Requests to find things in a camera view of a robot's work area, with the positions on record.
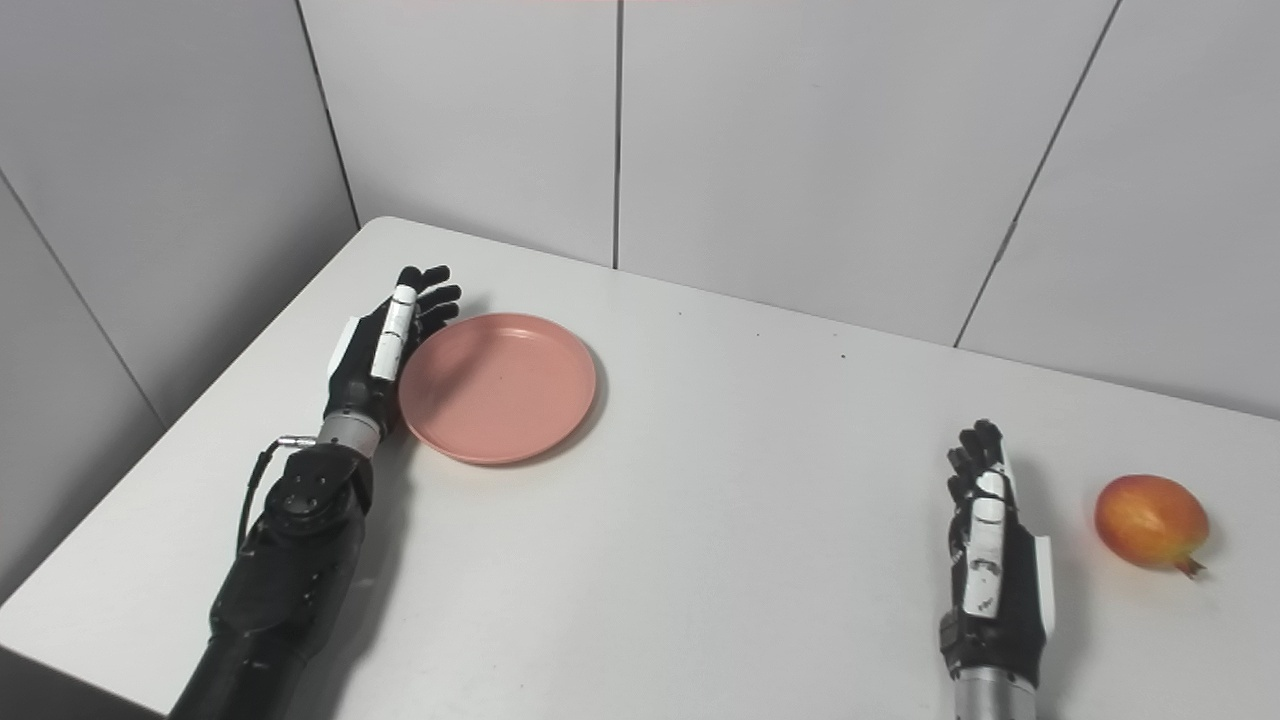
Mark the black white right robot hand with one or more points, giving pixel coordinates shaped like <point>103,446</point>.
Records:
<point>1020,600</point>

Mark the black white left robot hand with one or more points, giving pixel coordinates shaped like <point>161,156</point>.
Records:
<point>355,375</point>

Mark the pink round plate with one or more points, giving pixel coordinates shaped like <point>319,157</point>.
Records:
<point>500,390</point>

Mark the red yellow pomegranate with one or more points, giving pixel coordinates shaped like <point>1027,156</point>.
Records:
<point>1150,520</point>

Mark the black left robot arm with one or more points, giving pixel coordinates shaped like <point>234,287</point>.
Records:
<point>290,570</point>

